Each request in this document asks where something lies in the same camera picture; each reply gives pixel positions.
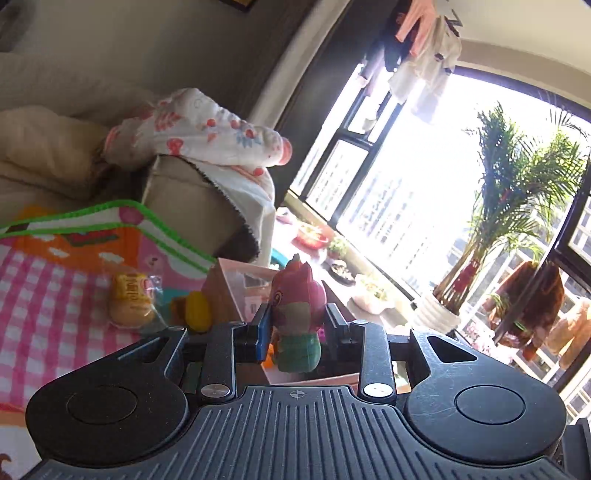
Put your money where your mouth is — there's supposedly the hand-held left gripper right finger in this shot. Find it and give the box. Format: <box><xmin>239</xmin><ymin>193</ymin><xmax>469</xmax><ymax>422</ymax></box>
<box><xmin>325</xmin><ymin>302</ymin><xmax>490</xmax><ymax>400</ymax></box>

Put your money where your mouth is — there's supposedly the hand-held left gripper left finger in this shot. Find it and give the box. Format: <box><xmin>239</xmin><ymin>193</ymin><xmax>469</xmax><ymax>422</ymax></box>
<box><xmin>115</xmin><ymin>302</ymin><xmax>273</xmax><ymax>401</ymax></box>

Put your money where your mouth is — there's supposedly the pink bird toy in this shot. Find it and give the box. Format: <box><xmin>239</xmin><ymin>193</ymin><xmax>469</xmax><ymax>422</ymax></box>
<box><xmin>270</xmin><ymin>254</ymin><xmax>328</xmax><ymax>374</ymax></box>

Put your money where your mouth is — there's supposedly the pink cardboard box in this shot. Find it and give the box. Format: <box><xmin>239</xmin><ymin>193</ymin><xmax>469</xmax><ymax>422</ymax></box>
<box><xmin>203</xmin><ymin>257</ymin><xmax>411</xmax><ymax>394</ymax></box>

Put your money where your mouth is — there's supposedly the white planter with sprouts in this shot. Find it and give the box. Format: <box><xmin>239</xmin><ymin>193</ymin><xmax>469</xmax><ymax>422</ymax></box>
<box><xmin>350</xmin><ymin>274</ymin><xmax>396</xmax><ymax>315</ymax></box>

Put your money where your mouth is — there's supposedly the orange yellow toy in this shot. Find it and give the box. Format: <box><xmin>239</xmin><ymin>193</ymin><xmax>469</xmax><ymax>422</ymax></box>
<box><xmin>171</xmin><ymin>291</ymin><xmax>213</xmax><ymax>334</ymax></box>

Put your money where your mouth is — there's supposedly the red bowl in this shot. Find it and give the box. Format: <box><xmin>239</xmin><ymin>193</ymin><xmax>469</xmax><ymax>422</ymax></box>
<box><xmin>295</xmin><ymin>224</ymin><xmax>334</xmax><ymax>248</ymax></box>

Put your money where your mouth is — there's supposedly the white ribbed plant pot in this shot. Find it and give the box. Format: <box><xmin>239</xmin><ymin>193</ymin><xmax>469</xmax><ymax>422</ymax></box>
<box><xmin>411</xmin><ymin>293</ymin><xmax>463</xmax><ymax>334</ymax></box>

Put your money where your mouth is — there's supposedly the beige hanging garment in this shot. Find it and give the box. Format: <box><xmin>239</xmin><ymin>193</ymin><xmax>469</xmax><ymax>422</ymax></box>
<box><xmin>547</xmin><ymin>295</ymin><xmax>591</xmax><ymax>371</ymax></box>

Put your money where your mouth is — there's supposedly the yellow snack packet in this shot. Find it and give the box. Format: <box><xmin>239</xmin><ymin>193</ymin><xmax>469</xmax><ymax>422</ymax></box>
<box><xmin>108</xmin><ymin>272</ymin><xmax>165</xmax><ymax>329</ymax></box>

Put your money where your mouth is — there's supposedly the beige sofa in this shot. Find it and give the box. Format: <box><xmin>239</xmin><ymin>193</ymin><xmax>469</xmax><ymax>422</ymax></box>
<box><xmin>0</xmin><ymin>51</ymin><xmax>260</xmax><ymax>268</ymax></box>

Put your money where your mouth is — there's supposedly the brown hanging garment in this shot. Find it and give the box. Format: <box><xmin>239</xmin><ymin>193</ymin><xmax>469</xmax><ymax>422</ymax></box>
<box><xmin>489</xmin><ymin>261</ymin><xmax>567</xmax><ymax>361</ymax></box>

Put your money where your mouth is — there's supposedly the white floral blanket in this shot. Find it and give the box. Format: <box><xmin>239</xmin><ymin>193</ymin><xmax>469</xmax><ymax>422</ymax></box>
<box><xmin>104</xmin><ymin>88</ymin><xmax>294</xmax><ymax>268</ymax></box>

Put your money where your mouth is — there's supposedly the colourful play mat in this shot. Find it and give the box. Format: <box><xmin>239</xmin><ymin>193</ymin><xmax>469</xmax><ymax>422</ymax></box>
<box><xmin>0</xmin><ymin>199</ymin><xmax>218</xmax><ymax>480</ymax></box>

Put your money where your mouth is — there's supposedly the green palm plant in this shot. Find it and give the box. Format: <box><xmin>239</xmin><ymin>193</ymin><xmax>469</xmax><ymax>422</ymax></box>
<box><xmin>434</xmin><ymin>104</ymin><xmax>590</xmax><ymax>315</ymax></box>

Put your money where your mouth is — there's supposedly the white hanging garment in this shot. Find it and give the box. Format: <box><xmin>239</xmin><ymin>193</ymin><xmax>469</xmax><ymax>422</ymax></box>
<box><xmin>388</xmin><ymin>28</ymin><xmax>463</xmax><ymax>123</ymax></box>

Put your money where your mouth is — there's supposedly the dark hanging garment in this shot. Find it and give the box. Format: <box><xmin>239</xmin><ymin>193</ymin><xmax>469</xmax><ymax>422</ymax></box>
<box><xmin>364</xmin><ymin>13</ymin><xmax>416</xmax><ymax>75</ymax></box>

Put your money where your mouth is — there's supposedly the beige folded blanket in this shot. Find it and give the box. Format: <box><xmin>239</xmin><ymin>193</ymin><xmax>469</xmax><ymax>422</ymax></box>
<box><xmin>0</xmin><ymin>106</ymin><xmax>112</xmax><ymax>191</ymax></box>

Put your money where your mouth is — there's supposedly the pink hanging garment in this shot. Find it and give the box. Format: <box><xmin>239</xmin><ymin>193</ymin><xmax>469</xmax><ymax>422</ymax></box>
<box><xmin>394</xmin><ymin>0</ymin><xmax>445</xmax><ymax>57</ymax></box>

